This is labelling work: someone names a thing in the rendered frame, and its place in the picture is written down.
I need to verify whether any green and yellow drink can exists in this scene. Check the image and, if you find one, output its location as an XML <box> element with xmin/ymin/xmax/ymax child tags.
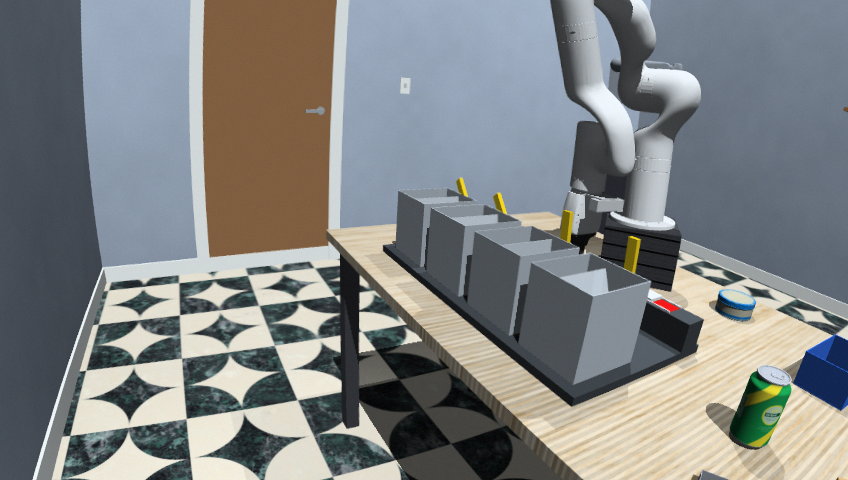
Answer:
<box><xmin>730</xmin><ymin>365</ymin><xmax>792</xmax><ymax>448</ymax></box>

